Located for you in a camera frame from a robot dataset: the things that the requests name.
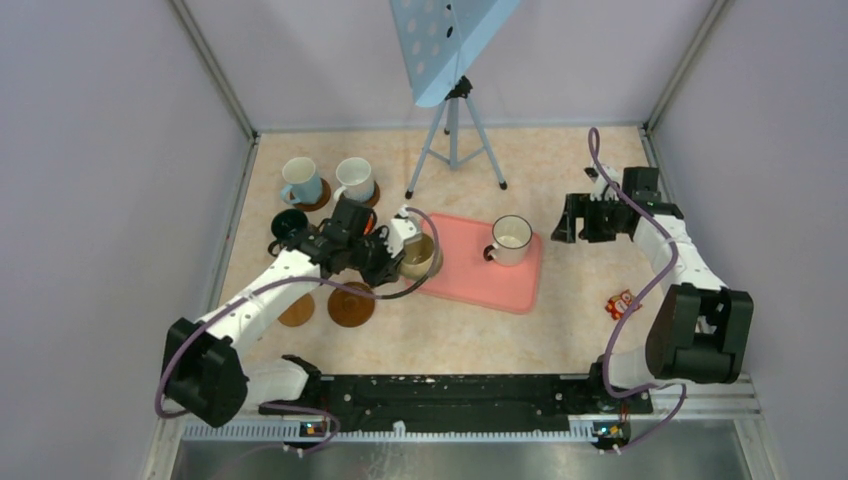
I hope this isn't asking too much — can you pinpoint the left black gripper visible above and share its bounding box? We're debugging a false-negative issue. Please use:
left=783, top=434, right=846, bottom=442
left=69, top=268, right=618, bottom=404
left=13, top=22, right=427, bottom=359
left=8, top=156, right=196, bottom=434
left=347, top=226, right=406, bottom=288

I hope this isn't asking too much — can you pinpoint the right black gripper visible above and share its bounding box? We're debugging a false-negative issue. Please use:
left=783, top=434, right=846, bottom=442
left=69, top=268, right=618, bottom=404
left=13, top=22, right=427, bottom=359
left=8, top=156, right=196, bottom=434
left=551, top=193, right=626, bottom=243

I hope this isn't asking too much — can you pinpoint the orange mug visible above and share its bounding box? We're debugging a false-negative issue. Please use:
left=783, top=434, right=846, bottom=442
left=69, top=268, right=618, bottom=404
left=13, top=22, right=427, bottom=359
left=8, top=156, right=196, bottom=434
left=363, top=217, right=375, bottom=235

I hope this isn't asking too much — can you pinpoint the beige mug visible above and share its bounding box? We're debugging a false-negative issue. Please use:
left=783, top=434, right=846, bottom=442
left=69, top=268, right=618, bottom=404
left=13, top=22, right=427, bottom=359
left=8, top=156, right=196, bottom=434
left=399, top=234, right=443, bottom=281

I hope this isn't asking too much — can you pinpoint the brown wooden coaster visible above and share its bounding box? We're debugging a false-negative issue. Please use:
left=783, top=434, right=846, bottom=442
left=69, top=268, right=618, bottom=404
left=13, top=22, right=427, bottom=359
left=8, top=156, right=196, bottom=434
left=365, top=182, right=381, bottom=208
left=277, top=294, right=315, bottom=328
left=327, top=282, right=376, bottom=328
left=292, top=178, right=332, bottom=212

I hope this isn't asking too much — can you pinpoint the white ribbed dark-rimmed mug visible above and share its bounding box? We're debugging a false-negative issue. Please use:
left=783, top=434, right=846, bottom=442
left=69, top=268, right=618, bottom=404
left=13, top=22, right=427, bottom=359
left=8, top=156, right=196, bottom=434
left=482, top=214, right=534, bottom=267

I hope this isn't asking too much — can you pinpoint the dark green mug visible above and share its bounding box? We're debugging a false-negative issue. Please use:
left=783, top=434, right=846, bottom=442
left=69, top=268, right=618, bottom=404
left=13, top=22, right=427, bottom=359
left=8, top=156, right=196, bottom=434
left=267, top=208, right=310, bottom=257

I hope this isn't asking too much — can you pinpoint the pink plastic tray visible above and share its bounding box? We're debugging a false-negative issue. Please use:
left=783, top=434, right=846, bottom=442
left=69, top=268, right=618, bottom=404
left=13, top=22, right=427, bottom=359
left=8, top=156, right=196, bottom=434
left=418, top=213, right=543, bottom=314

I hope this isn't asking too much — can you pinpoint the light blue mug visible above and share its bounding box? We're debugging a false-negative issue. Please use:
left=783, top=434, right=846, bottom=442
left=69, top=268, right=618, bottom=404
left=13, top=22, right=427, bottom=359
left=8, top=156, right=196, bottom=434
left=280, top=157, right=323, bottom=205

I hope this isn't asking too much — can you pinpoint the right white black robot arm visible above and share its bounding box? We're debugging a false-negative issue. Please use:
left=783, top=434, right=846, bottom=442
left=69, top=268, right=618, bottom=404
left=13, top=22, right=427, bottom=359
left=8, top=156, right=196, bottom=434
left=551, top=167, right=754, bottom=412

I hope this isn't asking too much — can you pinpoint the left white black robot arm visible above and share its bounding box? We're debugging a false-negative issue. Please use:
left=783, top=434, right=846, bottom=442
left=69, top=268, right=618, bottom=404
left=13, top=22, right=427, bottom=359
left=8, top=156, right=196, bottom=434
left=154, top=199, right=422, bottom=427

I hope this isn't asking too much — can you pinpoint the red owl toy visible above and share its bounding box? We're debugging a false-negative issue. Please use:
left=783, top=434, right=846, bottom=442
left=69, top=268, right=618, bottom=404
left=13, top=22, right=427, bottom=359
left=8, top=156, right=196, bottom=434
left=605, top=289, right=635, bottom=321

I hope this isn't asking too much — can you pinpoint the blue music stand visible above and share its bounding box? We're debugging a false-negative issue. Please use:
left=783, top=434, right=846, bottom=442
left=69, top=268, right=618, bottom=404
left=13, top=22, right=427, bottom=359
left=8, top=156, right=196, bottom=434
left=389, top=0, right=520, bottom=199

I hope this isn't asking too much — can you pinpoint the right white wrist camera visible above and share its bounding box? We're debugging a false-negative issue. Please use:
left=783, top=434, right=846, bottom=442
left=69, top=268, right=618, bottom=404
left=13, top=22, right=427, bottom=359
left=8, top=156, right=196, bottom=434
left=584, top=164, right=622, bottom=202

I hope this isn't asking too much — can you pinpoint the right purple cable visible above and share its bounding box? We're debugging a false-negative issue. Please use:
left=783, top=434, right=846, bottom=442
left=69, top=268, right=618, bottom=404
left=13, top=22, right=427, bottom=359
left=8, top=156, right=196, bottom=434
left=586, top=127, right=688, bottom=454

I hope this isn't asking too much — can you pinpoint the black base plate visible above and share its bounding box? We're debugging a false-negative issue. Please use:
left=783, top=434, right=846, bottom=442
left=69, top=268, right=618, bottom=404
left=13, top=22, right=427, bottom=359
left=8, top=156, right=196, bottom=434
left=294, top=374, right=653, bottom=433

